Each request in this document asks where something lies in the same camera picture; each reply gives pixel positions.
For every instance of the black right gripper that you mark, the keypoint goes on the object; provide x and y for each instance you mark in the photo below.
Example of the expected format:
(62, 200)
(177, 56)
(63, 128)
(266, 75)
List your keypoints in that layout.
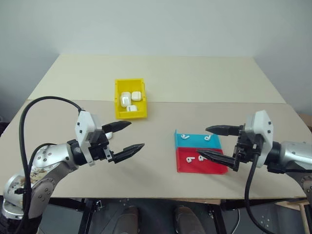
(246, 146)

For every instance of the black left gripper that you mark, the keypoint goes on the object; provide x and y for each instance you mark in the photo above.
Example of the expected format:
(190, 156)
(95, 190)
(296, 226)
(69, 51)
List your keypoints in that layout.
(97, 151)

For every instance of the white earbud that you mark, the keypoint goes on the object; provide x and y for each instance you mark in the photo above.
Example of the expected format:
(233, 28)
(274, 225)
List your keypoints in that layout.
(200, 158)
(207, 138)
(189, 160)
(185, 136)

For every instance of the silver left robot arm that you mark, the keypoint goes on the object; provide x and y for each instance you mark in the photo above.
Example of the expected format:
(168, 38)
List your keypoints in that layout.
(48, 156)

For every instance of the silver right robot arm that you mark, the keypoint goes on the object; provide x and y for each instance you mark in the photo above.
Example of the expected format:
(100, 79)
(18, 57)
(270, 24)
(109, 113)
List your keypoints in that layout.
(292, 151)

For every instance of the yellow plastic bin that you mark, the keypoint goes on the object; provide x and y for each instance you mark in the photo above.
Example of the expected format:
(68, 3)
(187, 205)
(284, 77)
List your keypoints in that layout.
(129, 84)

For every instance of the blue plastic tray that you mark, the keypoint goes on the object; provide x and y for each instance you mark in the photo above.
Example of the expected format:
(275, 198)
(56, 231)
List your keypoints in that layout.
(195, 142)

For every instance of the red plastic tray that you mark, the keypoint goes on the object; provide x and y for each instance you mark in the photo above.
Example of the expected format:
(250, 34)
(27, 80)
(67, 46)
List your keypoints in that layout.
(202, 167)

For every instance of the dark brown rounded shape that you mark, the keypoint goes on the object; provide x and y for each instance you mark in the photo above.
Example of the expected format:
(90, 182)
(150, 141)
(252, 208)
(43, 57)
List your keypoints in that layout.
(129, 219)
(186, 219)

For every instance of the light wooden piece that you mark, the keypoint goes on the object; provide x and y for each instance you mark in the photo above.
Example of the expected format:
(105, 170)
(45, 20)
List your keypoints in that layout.
(303, 209)

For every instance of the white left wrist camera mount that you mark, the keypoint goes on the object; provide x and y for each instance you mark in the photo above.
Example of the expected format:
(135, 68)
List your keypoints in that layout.
(84, 124)

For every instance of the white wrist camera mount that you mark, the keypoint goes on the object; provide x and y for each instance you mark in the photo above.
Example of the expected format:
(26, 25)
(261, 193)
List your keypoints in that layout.
(260, 124)
(84, 124)

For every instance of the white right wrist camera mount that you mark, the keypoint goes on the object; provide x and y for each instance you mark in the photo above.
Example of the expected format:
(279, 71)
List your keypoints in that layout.
(260, 124)

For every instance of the black metal table frame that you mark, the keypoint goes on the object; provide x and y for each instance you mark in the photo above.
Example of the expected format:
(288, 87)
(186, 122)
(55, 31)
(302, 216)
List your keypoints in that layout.
(85, 219)

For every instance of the dark object at wall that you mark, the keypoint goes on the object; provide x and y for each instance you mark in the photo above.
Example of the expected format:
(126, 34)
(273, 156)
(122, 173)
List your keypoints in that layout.
(2, 126)

